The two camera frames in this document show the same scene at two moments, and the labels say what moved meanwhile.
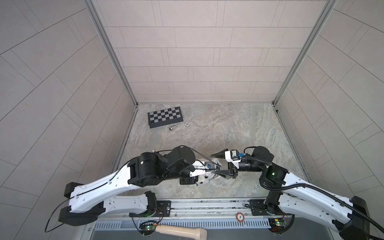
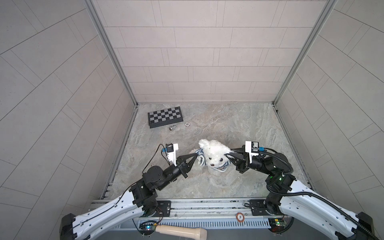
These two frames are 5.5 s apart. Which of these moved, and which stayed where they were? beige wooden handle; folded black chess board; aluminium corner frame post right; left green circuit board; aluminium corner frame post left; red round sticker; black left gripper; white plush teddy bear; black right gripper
Moved: white plush teddy bear; black right gripper; black left gripper
Stayed: red round sticker; folded black chess board; left green circuit board; aluminium corner frame post left; beige wooden handle; aluminium corner frame post right
